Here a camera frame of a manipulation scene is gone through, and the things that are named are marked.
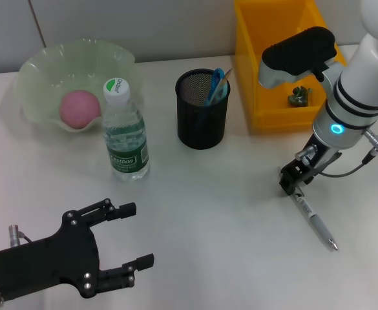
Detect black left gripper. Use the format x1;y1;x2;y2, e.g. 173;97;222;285
0;198;155;300

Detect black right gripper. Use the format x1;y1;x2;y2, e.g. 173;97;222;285
278;133;344;197

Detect silver ballpoint pen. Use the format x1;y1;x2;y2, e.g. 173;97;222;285
277;166;340;251

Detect clear water bottle green label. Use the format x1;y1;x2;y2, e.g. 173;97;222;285
103;78;151;181

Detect blue scissors with sheath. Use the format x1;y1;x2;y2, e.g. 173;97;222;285
204;67;227;107

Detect clear plastic ruler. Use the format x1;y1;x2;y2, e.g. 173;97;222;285
219;67;234;98

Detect pink peach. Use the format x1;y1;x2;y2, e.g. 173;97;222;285
59;90;101;130

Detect black mesh pen holder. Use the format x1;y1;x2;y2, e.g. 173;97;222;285
174;68;231;150

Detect yellow plastic bin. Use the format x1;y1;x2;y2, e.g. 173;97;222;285
233;0;348;132

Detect pale green wavy glass bowl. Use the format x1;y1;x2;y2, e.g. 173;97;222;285
16;37;144;133

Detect right arm cable with connector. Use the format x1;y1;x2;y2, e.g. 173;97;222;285
297;129;378;178

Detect arm cable with connector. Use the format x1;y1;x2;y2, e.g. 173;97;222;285
297;129;378;178
8;224;35;247

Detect left arm cable with connector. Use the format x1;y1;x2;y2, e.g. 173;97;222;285
8;224;35;247

